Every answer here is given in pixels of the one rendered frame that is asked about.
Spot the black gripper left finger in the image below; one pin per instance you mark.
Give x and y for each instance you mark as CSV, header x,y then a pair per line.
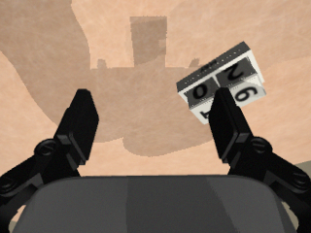
x,y
54,158

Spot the white number cube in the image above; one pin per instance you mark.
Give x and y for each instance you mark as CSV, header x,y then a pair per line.
x,y
243,82
200,99

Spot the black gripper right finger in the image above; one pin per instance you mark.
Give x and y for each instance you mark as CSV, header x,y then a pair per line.
x,y
253,157

